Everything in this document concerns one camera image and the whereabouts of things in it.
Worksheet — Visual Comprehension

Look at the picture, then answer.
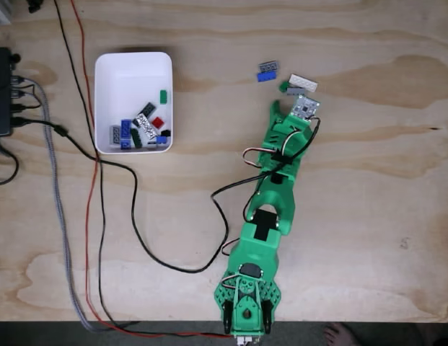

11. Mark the black looping cable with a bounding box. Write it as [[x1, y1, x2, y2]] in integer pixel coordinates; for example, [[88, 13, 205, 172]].
[[0, 138, 20, 186]]

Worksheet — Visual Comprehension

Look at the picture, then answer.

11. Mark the thick black camera cable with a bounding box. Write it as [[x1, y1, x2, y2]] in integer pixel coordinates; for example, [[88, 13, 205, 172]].
[[11, 115, 322, 273]]

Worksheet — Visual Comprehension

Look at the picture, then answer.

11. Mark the thin black power cable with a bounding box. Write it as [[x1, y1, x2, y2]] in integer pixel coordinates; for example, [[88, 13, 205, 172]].
[[53, 0, 234, 340]]

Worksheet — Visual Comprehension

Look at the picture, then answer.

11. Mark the grey braided cable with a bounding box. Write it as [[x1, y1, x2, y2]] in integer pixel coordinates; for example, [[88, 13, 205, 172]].
[[12, 74, 102, 332]]

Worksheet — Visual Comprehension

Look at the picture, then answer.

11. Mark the white plastic bin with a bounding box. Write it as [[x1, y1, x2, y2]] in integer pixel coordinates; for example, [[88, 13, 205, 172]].
[[94, 51, 174, 155]]

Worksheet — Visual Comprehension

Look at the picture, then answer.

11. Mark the person's foot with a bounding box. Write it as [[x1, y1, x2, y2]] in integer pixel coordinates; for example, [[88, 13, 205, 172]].
[[323, 322, 356, 346]]

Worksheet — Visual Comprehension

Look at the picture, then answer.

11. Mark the white long lego plate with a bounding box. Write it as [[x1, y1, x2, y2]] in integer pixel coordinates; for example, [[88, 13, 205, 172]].
[[288, 74, 318, 94]]

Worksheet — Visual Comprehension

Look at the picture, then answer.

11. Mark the black USB hub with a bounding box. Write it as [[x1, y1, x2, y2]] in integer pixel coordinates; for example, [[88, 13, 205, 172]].
[[0, 46, 14, 137]]

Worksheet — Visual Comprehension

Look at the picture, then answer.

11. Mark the red power cable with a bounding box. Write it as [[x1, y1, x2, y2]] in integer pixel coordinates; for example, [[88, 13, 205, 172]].
[[69, 0, 234, 340]]

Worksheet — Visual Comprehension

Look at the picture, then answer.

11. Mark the black camera circuit board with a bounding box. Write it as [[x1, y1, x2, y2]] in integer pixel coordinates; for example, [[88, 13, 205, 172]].
[[291, 95, 322, 120]]

